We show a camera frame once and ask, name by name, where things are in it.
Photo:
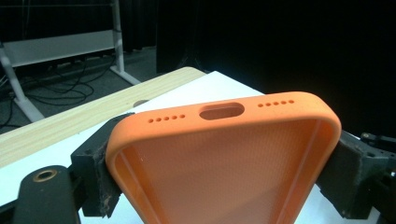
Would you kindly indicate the white metal desk frame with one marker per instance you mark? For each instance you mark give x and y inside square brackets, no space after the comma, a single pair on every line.
[62,46]

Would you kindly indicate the dark curtain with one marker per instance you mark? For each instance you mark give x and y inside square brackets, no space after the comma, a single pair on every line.
[280,46]

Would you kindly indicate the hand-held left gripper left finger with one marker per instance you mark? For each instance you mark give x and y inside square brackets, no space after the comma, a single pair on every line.
[91,174]

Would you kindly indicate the orange phone case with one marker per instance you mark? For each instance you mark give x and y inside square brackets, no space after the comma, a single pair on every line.
[218,174]

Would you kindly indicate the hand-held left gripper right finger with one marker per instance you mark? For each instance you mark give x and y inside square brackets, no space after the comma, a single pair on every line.
[348,177]

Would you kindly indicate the white table cover board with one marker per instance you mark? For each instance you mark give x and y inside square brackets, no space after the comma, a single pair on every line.
[199,88]

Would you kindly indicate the wooden table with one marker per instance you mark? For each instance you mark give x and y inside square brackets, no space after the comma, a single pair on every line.
[77,124]

